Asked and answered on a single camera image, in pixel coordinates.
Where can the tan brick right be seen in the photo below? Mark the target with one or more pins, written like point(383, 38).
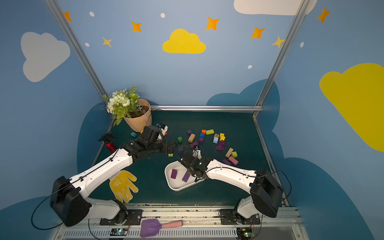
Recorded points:
point(228, 154)

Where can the lime green flat brick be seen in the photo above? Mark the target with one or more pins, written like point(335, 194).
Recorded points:
point(210, 132)

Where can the potted plant terracotta pot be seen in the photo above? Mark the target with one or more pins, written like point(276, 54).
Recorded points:
point(127, 106)

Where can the pink brick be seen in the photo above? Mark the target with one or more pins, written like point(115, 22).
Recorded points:
point(233, 161)

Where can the purple toy shovel pink handle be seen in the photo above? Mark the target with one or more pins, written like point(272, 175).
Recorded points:
point(151, 227)

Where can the red spray bottle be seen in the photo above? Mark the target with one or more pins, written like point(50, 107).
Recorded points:
point(106, 139)

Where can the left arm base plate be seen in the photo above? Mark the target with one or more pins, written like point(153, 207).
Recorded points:
point(124, 218)

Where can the white plastic storage bin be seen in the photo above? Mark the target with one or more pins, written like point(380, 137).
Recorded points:
point(177, 184)

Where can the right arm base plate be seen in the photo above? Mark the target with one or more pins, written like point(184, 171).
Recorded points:
point(231, 217)

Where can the tan wooden brick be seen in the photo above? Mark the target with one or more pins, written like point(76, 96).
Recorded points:
point(191, 138)

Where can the purple arch block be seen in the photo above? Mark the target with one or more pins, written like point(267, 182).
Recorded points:
point(221, 146)

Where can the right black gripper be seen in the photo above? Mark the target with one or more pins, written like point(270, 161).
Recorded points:
point(193, 157)

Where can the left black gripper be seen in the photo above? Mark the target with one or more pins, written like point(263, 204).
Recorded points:
point(169, 146)

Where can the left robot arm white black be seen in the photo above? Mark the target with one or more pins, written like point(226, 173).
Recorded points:
point(70, 197)

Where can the yellow notched block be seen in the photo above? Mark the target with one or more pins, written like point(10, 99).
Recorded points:
point(222, 137)

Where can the yellow work glove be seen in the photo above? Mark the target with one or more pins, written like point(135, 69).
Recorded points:
point(122, 185)

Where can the purple brick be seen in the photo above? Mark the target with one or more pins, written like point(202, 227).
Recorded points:
point(186, 177)
point(193, 145)
point(174, 174)

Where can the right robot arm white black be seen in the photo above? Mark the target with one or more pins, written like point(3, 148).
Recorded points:
point(265, 192)

